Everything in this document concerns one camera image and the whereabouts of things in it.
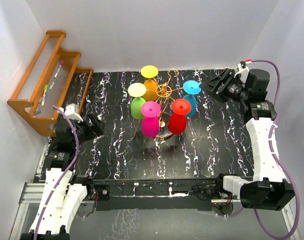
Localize green capped marker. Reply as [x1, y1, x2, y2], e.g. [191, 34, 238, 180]
[41, 85, 48, 107]

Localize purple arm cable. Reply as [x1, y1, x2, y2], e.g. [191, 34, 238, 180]
[250, 59, 300, 238]
[33, 105, 80, 240]

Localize purple capped marker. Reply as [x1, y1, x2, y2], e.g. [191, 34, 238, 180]
[53, 60, 64, 80]

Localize wooden tiered shelf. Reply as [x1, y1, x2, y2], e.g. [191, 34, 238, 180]
[7, 30, 94, 137]

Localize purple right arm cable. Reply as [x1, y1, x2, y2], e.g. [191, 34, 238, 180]
[250, 59, 300, 238]

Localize red wine glass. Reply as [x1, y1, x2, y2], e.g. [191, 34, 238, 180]
[168, 98, 191, 135]

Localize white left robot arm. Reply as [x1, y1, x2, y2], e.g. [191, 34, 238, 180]
[20, 113, 105, 240]

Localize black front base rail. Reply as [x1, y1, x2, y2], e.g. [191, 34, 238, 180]
[77, 178, 232, 211]

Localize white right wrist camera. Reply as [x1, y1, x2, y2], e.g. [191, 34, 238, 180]
[235, 58, 252, 79]

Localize orange wine glass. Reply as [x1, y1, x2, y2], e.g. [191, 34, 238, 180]
[141, 65, 158, 101]

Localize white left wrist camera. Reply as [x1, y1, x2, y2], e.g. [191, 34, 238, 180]
[64, 103, 83, 122]

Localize green wine glass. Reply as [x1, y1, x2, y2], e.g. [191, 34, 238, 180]
[128, 82, 147, 120]

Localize gold wire glass rack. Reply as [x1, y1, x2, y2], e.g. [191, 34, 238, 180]
[154, 68, 179, 141]

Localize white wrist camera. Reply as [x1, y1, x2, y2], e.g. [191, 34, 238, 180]
[235, 58, 252, 79]
[64, 103, 83, 122]

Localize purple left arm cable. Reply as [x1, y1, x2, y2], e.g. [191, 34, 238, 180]
[33, 105, 80, 240]

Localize blue wine glass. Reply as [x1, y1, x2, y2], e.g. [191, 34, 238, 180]
[183, 80, 201, 118]

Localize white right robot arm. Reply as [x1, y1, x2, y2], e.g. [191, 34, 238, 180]
[200, 69, 294, 211]

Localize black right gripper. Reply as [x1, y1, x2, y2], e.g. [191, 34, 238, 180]
[199, 69, 249, 104]

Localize pink wine glass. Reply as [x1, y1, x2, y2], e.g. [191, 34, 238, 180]
[141, 101, 161, 138]

